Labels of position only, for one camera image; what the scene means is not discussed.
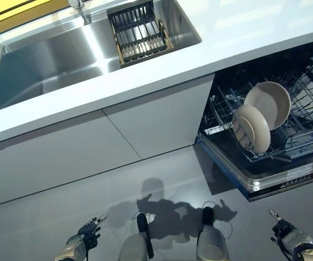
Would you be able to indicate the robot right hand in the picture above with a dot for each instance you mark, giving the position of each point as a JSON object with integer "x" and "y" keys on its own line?
{"x": 281, "y": 229}

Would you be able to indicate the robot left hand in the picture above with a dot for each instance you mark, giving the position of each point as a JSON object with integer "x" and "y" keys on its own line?
{"x": 91, "y": 232}

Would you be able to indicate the small cream ceramic plate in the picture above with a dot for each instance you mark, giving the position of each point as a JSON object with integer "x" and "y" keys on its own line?
{"x": 259, "y": 130}

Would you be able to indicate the large cream ceramic plate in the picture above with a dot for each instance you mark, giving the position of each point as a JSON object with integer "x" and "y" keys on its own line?
{"x": 273, "y": 103}

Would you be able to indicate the robot left silver arm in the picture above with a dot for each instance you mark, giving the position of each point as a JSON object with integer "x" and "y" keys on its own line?
{"x": 71, "y": 248}

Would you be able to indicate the robot right silver arm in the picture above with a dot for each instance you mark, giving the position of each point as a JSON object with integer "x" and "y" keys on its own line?
{"x": 300, "y": 240}

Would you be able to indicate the open dishwasher door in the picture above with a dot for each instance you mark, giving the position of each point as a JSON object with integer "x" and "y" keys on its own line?
{"x": 281, "y": 174}

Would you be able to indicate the robot left white leg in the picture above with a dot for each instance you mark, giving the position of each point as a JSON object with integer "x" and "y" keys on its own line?
{"x": 133, "y": 248}

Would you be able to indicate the robot white leg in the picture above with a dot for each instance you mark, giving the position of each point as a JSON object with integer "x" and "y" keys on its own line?
{"x": 133, "y": 248}
{"x": 211, "y": 242}

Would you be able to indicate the robot left black foot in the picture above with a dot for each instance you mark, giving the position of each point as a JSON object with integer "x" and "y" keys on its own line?
{"x": 141, "y": 223}

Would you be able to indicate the robot black foot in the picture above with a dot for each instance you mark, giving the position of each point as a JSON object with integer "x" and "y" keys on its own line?
{"x": 141, "y": 223}
{"x": 207, "y": 216}

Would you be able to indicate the robot right white leg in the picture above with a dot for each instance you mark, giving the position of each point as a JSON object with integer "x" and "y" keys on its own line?
{"x": 211, "y": 242}

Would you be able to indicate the robot right black foot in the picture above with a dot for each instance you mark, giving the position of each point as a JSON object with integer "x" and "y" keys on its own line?
{"x": 207, "y": 216}

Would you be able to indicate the narrow white cabinet door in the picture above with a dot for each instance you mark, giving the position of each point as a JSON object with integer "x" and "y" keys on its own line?
{"x": 159, "y": 117}

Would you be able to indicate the stainless steel kitchen sink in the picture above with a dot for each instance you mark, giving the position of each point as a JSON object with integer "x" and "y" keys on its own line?
{"x": 50, "y": 68}

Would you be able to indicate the black sink dish rack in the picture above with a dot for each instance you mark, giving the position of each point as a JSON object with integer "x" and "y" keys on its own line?
{"x": 137, "y": 38}

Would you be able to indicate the chrome pull-down faucet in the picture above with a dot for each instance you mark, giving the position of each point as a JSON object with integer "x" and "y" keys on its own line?
{"x": 84, "y": 12}

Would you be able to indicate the yellow backlit dark-framed window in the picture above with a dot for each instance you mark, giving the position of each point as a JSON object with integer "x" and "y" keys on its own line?
{"x": 9, "y": 13}

